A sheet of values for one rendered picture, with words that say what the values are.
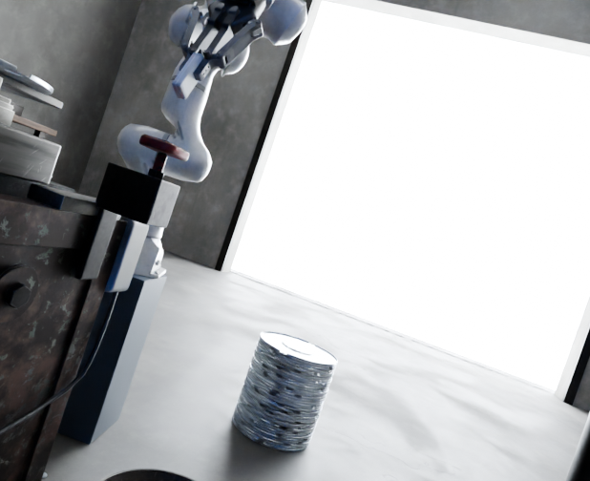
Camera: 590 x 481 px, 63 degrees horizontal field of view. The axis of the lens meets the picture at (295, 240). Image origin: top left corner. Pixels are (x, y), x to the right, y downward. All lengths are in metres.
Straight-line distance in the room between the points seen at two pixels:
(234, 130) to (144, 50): 1.56
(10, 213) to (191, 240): 4.95
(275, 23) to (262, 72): 4.72
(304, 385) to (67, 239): 1.06
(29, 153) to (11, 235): 0.11
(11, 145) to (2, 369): 0.31
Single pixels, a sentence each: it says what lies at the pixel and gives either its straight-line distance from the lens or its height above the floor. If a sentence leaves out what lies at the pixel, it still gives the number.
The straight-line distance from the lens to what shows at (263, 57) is 5.79.
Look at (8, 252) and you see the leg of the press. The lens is 0.71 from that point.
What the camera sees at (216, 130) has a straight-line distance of 5.70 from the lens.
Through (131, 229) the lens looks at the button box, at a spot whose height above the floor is 0.61.
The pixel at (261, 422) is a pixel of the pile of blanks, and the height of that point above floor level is 0.07.
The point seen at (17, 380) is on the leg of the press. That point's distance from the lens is 0.84.
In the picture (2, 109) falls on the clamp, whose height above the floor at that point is 0.72.
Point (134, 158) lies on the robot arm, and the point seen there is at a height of 0.74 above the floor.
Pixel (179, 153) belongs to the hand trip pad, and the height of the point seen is 0.75.
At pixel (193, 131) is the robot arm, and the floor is 0.86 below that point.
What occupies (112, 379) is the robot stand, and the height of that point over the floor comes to 0.18.
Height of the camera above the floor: 0.70
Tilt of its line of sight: 1 degrees down
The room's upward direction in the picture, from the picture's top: 19 degrees clockwise
